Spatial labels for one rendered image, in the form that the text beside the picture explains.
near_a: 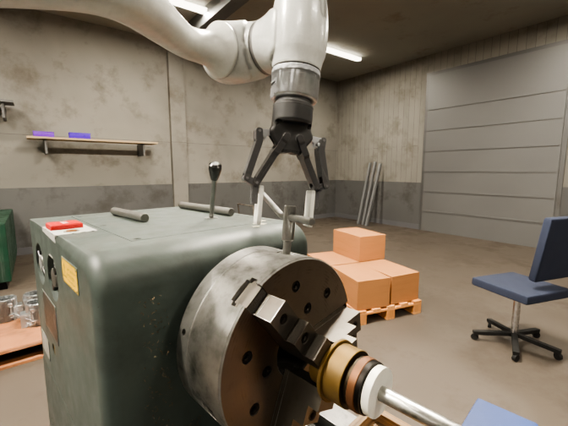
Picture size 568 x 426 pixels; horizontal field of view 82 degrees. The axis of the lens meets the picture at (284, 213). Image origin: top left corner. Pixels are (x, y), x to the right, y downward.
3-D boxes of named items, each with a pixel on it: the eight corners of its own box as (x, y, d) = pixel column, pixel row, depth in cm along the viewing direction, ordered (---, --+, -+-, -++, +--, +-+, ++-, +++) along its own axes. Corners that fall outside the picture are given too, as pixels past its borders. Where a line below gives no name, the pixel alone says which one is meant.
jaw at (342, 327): (295, 321, 59) (334, 295, 67) (297, 346, 60) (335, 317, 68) (346, 344, 51) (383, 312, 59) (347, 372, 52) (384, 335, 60)
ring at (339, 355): (302, 345, 48) (355, 373, 41) (339, 324, 54) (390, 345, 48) (301, 402, 49) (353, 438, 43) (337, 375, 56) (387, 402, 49)
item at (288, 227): (292, 270, 57) (298, 205, 57) (281, 270, 57) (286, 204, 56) (288, 268, 59) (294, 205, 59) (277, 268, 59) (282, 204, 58)
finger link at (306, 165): (288, 139, 62) (294, 136, 63) (309, 193, 64) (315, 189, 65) (295, 136, 59) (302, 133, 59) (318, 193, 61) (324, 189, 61)
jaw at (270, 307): (268, 346, 55) (231, 305, 48) (285, 320, 57) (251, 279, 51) (319, 374, 47) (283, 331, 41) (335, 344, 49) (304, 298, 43)
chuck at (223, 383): (179, 450, 51) (193, 253, 50) (308, 383, 74) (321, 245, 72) (210, 490, 45) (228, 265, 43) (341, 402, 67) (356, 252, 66)
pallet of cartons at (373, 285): (433, 308, 328) (437, 242, 319) (369, 332, 278) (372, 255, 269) (347, 275, 429) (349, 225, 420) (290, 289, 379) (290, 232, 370)
